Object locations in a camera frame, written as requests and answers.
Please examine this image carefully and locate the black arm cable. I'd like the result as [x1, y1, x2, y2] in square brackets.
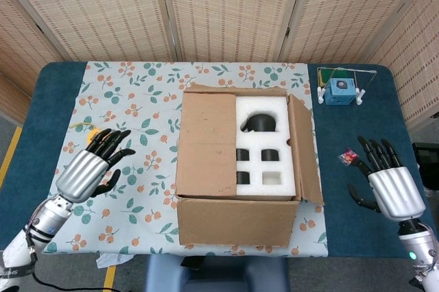
[23, 223, 104, 289]

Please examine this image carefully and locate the red candy wrapper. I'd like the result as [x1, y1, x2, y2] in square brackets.
[337, 149, 359, 165]

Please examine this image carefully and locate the red-lidded brown cardboard box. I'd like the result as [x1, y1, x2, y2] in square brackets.
[175, 82, 325, 248]

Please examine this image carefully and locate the black plastic bin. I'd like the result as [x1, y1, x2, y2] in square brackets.
[411, 141, 439, 190]

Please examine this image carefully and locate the green and yellow pad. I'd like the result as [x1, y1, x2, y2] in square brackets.
[317, 68, 354, 87]

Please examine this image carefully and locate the yellow tape measure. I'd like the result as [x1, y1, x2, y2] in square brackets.
[70, 121, 104, 143]

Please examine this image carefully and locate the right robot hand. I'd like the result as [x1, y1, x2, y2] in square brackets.
[348, 136, 426, 221]

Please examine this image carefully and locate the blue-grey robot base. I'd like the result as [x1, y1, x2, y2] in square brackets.
[145, 256, 291, 292]

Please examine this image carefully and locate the white foam insert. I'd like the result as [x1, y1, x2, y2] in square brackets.
[235, 95, 298, 202]

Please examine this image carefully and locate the black teapot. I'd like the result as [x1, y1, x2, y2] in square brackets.
[239, 113, 278, 134]

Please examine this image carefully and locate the blue cube device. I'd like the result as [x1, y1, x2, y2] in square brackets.
[324, 78, 357, 106]

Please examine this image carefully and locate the floral print tablecloth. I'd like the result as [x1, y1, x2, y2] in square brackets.
[30, 61, 329, 258]

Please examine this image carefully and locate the woven bamboo folding screen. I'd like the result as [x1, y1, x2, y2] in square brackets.
[0, 0, 439, 132]

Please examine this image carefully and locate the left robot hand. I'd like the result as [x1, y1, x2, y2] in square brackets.
[56, 128, 137, 204]

